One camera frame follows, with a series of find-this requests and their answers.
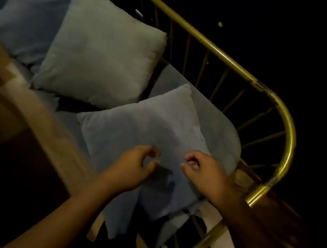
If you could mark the person's left hand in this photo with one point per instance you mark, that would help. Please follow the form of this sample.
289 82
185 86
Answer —
128 171

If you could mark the person's right hand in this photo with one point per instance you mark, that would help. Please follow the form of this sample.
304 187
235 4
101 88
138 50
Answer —
209 176

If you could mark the person's left thumb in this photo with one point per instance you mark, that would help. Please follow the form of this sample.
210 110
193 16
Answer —
150 168

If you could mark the person's right thumb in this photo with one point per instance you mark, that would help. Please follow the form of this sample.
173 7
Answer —
187 174

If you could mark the person's left forearm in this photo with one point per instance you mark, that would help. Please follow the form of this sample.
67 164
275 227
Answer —
64 221

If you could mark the small blue-grey cushion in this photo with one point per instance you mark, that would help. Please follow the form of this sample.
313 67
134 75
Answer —
149 132

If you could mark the grey sofa seat cushion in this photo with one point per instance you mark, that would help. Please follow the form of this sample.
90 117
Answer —
211 118

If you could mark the large grey cushion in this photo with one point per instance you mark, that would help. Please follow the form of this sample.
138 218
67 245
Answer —
100 51

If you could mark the gold metal sofa frame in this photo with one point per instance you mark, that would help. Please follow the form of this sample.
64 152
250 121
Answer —
263 92

